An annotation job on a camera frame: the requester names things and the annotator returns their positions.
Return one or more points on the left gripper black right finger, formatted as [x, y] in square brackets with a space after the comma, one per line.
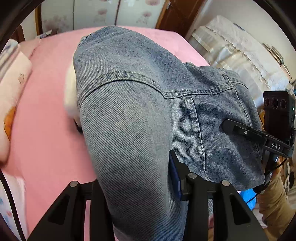
[233, 219]

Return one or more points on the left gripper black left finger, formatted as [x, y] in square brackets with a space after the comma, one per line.
[64, 220]

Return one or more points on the blue denim jacket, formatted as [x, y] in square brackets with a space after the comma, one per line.
[137, 102]

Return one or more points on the tan sleeved forearm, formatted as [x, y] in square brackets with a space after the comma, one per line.
[275, 209]

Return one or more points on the blue plastic bag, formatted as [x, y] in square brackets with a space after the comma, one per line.
[249, 196]

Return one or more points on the pink bed blanket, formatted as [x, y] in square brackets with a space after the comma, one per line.
[47, 150]

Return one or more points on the black folded garment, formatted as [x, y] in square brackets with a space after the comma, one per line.
[78, 128]

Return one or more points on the cream ruffled covered furniture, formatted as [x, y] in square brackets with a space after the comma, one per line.
[225, 45]

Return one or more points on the white folded sweater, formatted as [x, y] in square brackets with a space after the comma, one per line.
[70, 95]

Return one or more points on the pink cartoon pillow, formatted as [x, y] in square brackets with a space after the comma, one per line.
[12, 85]

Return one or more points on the brown wooden door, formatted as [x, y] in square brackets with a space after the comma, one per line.
[178, 15]

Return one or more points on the folded floral quilt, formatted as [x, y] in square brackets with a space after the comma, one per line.
[8, 55]

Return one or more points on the dark wooden headboard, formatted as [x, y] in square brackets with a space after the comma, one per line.
[18, 35]

